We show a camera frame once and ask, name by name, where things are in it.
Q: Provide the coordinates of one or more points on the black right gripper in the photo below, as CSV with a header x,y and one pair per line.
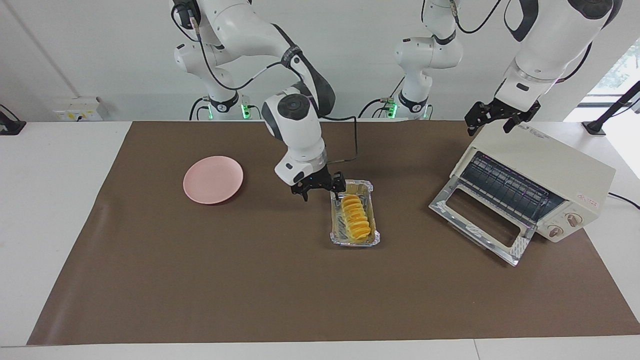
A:
x,y
317,181

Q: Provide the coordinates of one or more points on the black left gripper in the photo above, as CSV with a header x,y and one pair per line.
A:
x,y
515,111

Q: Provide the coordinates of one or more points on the aluminium foil tray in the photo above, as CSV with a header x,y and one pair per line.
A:
x,y
364,187

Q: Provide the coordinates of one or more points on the yellow sliced bread loaf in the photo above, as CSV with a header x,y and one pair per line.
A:
x,y
356,220

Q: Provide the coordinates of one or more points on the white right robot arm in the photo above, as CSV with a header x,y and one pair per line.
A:
x,y
295,125

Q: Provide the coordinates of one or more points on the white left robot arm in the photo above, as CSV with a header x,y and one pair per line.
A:
x,y
550,40

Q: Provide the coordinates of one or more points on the cream toaster oven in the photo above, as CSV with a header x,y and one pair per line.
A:
x,y
550,155

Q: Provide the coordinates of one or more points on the metal oven rack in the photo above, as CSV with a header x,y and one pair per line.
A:
x,y
500,185

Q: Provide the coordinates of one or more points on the glass oven door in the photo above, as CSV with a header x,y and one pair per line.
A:
x,y
472,231

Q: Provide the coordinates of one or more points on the beige oven knob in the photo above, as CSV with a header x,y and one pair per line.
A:
x,y
573,219
555,231

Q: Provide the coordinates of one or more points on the pink round plate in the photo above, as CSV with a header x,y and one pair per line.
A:
x,y
212,180

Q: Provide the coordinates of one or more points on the brown table mat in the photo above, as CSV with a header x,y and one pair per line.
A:
x,y
250,290

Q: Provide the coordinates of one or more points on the bright window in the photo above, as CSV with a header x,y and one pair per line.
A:
x,y
620,70

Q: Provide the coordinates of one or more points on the white power strip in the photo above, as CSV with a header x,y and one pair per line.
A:
x,y
75,107

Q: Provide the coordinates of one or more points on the black table clamp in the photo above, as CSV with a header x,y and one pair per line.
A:
x,y
10,127

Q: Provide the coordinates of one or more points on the black camera stand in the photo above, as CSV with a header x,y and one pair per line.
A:
x,y
595,127

